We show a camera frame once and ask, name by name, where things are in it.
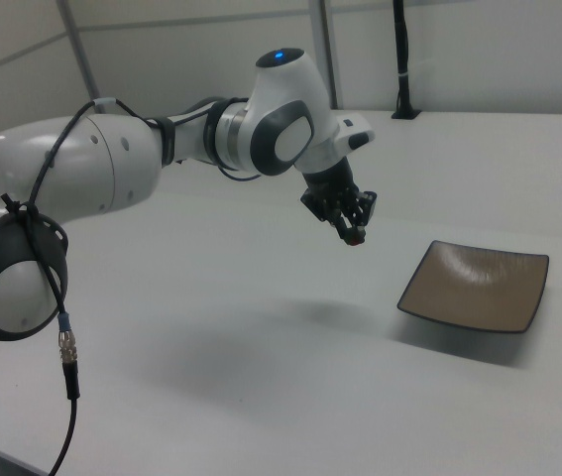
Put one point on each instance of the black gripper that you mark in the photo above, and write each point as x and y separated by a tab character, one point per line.
331	184

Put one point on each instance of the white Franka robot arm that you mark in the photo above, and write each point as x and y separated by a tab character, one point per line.
112	163

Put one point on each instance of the brown square ceramic plate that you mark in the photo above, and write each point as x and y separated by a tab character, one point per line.
479	290

